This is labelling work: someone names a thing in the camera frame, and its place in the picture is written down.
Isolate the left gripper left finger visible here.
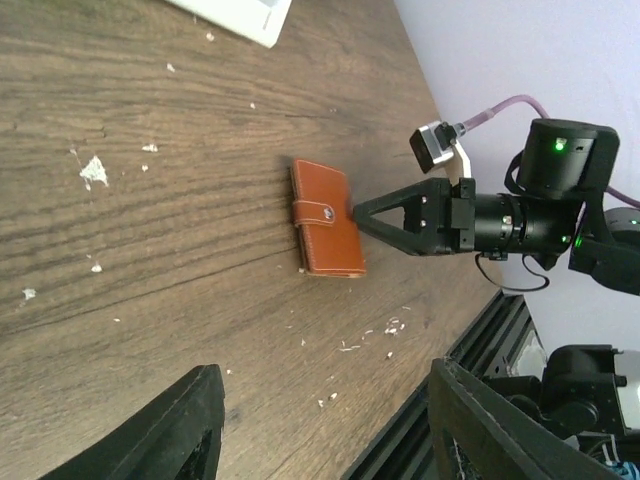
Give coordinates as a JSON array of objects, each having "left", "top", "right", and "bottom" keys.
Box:
[{"left": 43, "top": 364, "right": 225, "bottom": 479}]

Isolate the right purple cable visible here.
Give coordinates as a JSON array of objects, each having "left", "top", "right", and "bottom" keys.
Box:
[{"left": 459, "top": 94, "right": 640, "bottom": 210}]

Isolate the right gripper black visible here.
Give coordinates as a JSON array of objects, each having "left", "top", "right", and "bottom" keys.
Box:
[{"left": 353, "top": 178, "right": 475, "bottom": 256}]

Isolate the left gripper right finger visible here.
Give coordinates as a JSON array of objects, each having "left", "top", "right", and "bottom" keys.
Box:
[{"left": 429, "top": 358, "right": 618, "bottom": 479}]

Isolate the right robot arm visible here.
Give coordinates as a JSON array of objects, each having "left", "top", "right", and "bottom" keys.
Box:
[{"left": 353, "top": 118, "right": 639, "bottom": 479}]

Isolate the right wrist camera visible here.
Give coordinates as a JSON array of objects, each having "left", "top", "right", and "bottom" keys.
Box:
[{"left": 409, "top": 121, "right": 472, "bottom": 185}]

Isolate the white bin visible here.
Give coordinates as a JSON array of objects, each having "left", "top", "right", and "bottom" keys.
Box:
[{"left": 169, "top": 0, "right": 292, "bottom": 48}]

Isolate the black aluminium frame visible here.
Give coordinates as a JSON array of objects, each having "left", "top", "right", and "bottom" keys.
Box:
[{"left": 344, "top": 293, "right": 551, "bottom": 479}]

